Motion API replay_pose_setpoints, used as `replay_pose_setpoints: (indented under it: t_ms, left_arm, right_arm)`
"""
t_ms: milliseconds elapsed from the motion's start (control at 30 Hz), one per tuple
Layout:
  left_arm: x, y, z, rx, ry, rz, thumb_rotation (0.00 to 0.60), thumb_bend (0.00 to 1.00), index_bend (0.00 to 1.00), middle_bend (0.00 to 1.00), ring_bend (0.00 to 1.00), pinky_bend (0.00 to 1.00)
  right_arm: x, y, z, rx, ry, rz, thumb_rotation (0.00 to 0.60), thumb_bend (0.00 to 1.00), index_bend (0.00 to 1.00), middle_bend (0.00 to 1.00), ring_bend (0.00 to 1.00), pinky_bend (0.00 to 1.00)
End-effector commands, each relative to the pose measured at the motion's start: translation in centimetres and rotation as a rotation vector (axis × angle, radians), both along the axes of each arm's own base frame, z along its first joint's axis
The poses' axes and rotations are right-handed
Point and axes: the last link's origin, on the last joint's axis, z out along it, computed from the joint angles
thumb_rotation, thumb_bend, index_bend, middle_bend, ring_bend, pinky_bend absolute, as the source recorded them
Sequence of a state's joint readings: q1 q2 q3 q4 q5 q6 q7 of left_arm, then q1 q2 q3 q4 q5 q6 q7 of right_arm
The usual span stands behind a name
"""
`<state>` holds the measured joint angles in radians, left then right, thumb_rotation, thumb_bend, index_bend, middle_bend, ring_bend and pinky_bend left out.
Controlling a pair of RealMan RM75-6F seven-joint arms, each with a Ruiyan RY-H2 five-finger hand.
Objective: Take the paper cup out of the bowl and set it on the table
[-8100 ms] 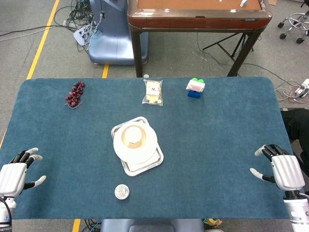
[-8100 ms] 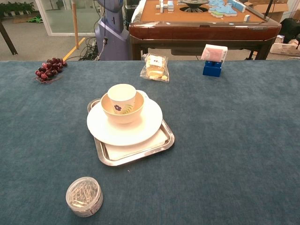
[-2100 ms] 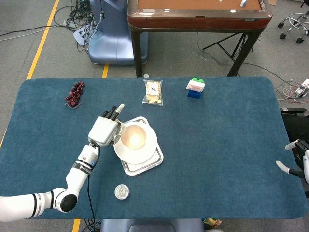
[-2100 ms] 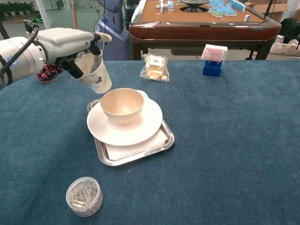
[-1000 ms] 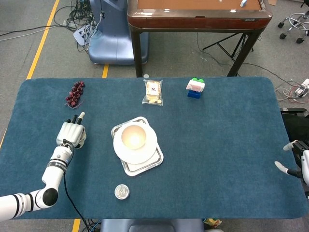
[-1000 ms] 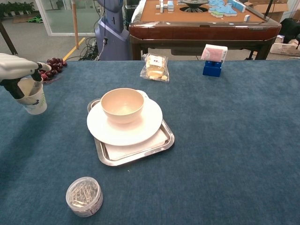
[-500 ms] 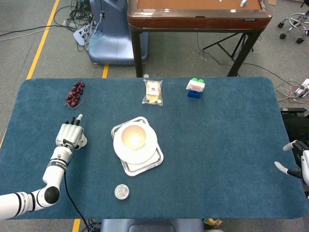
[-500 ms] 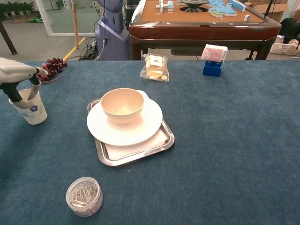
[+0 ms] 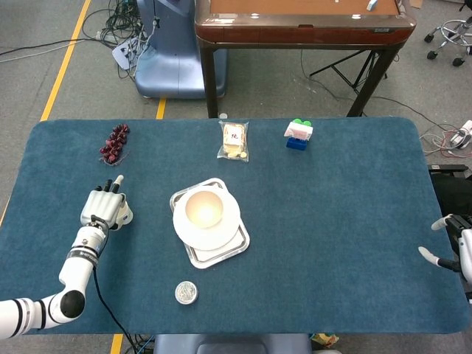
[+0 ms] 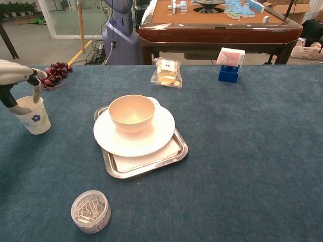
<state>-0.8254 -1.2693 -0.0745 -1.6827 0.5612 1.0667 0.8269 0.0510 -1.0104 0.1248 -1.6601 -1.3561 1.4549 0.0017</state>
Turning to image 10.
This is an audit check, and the white plastic basket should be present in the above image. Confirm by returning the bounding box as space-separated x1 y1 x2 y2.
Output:
290 45 323 61

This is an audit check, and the black table leg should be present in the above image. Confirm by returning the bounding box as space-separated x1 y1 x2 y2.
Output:
0 22 20 60

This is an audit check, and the purple robot base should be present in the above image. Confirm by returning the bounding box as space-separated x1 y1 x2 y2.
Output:
101 0 140 66

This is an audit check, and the clear snack bag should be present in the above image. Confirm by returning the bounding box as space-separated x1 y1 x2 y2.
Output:
150 57 183 89

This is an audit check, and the blue block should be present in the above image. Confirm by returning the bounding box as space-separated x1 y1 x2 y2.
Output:
218 65 240 84

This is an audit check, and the cardboard box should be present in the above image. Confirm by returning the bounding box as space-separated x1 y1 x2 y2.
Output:
262 0 313 25

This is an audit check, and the stainless steel tray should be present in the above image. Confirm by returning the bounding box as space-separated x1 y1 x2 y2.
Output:
93 105 189 179

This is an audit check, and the red grape bunch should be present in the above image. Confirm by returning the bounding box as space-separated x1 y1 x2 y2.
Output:
38 62 73 89

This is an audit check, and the brown mahjong table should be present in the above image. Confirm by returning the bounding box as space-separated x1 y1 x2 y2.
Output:
138 0 304 66

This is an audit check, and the white round plate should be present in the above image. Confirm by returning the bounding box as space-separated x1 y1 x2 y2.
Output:
93 96 176 158

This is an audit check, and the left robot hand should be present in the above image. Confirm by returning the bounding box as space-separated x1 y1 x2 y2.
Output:
0 59 48 115

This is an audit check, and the wooden pole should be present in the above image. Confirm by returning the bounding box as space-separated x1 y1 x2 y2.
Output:
77 0 86 53

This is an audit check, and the pink tissue pack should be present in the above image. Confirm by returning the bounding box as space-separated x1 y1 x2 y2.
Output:
216 47 246 68

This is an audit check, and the clear paper clip jar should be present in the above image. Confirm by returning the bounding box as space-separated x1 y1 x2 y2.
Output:
70 190 112 234

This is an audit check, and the beige bowl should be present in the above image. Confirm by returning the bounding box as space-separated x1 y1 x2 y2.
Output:
108 94 156 134

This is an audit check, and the blue white mahjong tile pile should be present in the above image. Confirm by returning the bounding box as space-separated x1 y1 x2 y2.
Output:
224 0 265 20

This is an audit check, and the white floral paper cup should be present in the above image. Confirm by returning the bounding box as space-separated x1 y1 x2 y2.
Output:
14 95 51 135

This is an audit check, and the white square plate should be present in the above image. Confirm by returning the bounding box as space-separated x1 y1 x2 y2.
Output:
112 137 182 173

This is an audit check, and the black cable bundle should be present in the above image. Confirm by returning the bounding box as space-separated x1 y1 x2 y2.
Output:
85 39 107 66

